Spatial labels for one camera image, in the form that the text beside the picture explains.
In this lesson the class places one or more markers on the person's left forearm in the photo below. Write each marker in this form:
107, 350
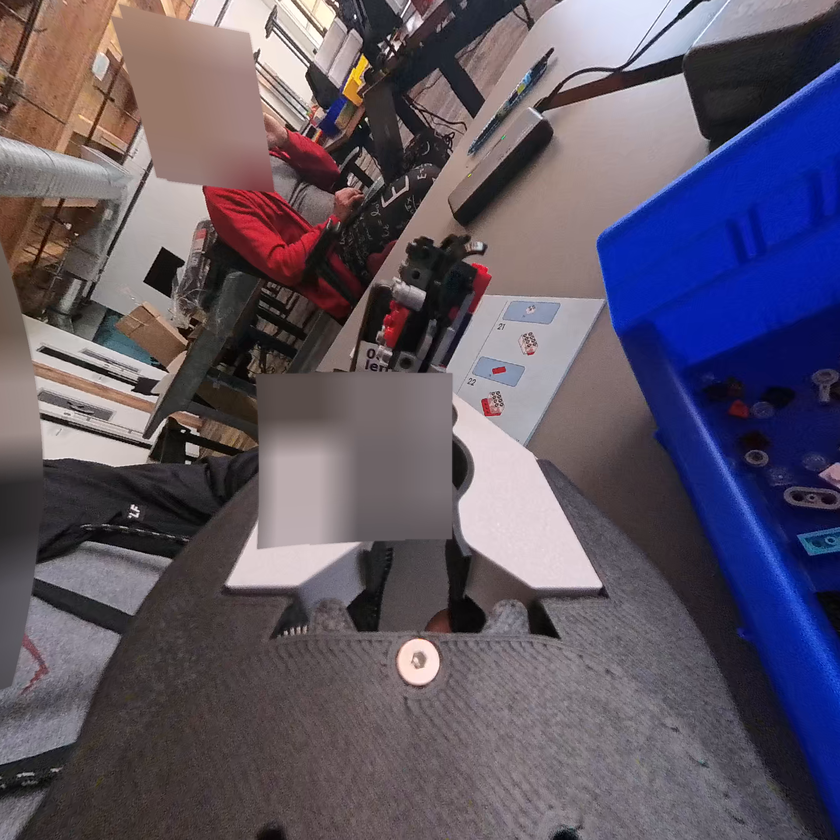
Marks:
144, 499

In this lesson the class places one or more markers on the silver air duct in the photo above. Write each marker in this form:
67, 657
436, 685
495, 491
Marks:
52, 170

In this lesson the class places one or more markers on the grey desk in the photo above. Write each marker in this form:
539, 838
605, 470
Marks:
590, 197

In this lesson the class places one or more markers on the small heap of toy bricks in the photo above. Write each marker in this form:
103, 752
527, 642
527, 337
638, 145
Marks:
807, 495

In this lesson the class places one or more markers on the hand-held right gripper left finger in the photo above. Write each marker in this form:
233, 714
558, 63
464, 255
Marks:
289, 568

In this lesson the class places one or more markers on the black digital timer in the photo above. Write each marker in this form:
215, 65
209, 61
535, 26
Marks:
754, 72

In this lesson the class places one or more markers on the black printed cloth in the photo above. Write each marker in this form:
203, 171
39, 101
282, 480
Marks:
387, 216

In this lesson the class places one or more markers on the grey toy brick vehicle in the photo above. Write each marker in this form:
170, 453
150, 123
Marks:
433, 308

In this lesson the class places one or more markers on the printed instruction sheet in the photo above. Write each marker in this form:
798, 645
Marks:
564, 367

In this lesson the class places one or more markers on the blue patterned pen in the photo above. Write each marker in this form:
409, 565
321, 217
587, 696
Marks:
512, 98

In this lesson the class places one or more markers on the person's grey hoodie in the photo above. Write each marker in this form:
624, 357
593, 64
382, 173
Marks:
65, 689

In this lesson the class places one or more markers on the black box with green lights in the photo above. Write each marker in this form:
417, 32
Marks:
505, 164

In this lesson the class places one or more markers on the cardboard box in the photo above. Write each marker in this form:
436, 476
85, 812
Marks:
154, 331

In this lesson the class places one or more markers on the blue plastic bin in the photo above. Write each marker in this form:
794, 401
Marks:
689, 295

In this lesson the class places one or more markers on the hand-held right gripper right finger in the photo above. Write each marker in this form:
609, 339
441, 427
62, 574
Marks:
525, 525

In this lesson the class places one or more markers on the stack of coloured bins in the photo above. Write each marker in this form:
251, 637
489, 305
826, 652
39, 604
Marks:
348, 98

